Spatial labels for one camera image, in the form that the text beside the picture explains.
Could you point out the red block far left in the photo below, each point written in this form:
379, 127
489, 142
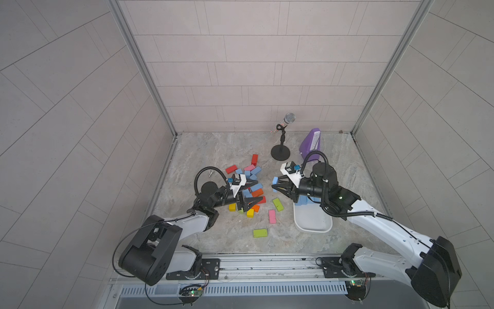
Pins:
231, 169

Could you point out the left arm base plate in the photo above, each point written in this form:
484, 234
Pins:
205, 269

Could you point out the red block far upright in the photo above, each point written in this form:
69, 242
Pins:
254, 160

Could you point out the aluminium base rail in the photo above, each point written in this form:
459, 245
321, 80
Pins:
236, 267

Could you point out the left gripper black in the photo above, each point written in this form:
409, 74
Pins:
243, 205

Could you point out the silver microphone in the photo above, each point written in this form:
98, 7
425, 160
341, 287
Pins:
289, 118

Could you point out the pink block in pile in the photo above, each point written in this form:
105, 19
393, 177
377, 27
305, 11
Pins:
249, 168

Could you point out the green block by pink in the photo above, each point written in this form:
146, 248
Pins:
278, 205

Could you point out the purple metronome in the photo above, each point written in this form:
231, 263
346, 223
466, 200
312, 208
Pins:
310, 143

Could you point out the circuit board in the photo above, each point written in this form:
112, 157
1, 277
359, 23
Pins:
191, 292
357, 290

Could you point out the blue block pile top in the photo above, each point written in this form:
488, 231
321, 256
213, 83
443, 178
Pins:
256, 170

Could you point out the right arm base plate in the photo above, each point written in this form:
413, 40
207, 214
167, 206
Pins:
332, 268

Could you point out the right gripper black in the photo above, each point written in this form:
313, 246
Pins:
292, 190

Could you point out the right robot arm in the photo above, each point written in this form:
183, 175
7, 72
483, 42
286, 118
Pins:
429, 266

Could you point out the green block front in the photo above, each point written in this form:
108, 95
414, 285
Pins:
260, 233

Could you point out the orange block short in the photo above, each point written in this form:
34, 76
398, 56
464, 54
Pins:
257, 193

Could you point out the black microphone stand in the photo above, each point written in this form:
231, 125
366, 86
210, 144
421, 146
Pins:
280, 152

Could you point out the pink block lower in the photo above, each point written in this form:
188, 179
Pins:
272, 216

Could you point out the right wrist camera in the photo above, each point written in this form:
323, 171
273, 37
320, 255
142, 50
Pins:
293, 172

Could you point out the right circuit board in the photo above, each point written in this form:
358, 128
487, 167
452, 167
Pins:
357, 290

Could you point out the white plastic tray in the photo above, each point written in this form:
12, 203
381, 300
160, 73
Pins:
309, 218

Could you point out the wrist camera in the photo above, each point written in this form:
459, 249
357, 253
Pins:
236, 182
293, 172

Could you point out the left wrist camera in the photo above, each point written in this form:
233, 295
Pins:
236, 182

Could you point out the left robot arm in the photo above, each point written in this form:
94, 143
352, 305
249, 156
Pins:
154, 249

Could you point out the left circuit board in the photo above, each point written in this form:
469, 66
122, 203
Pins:
191, 292

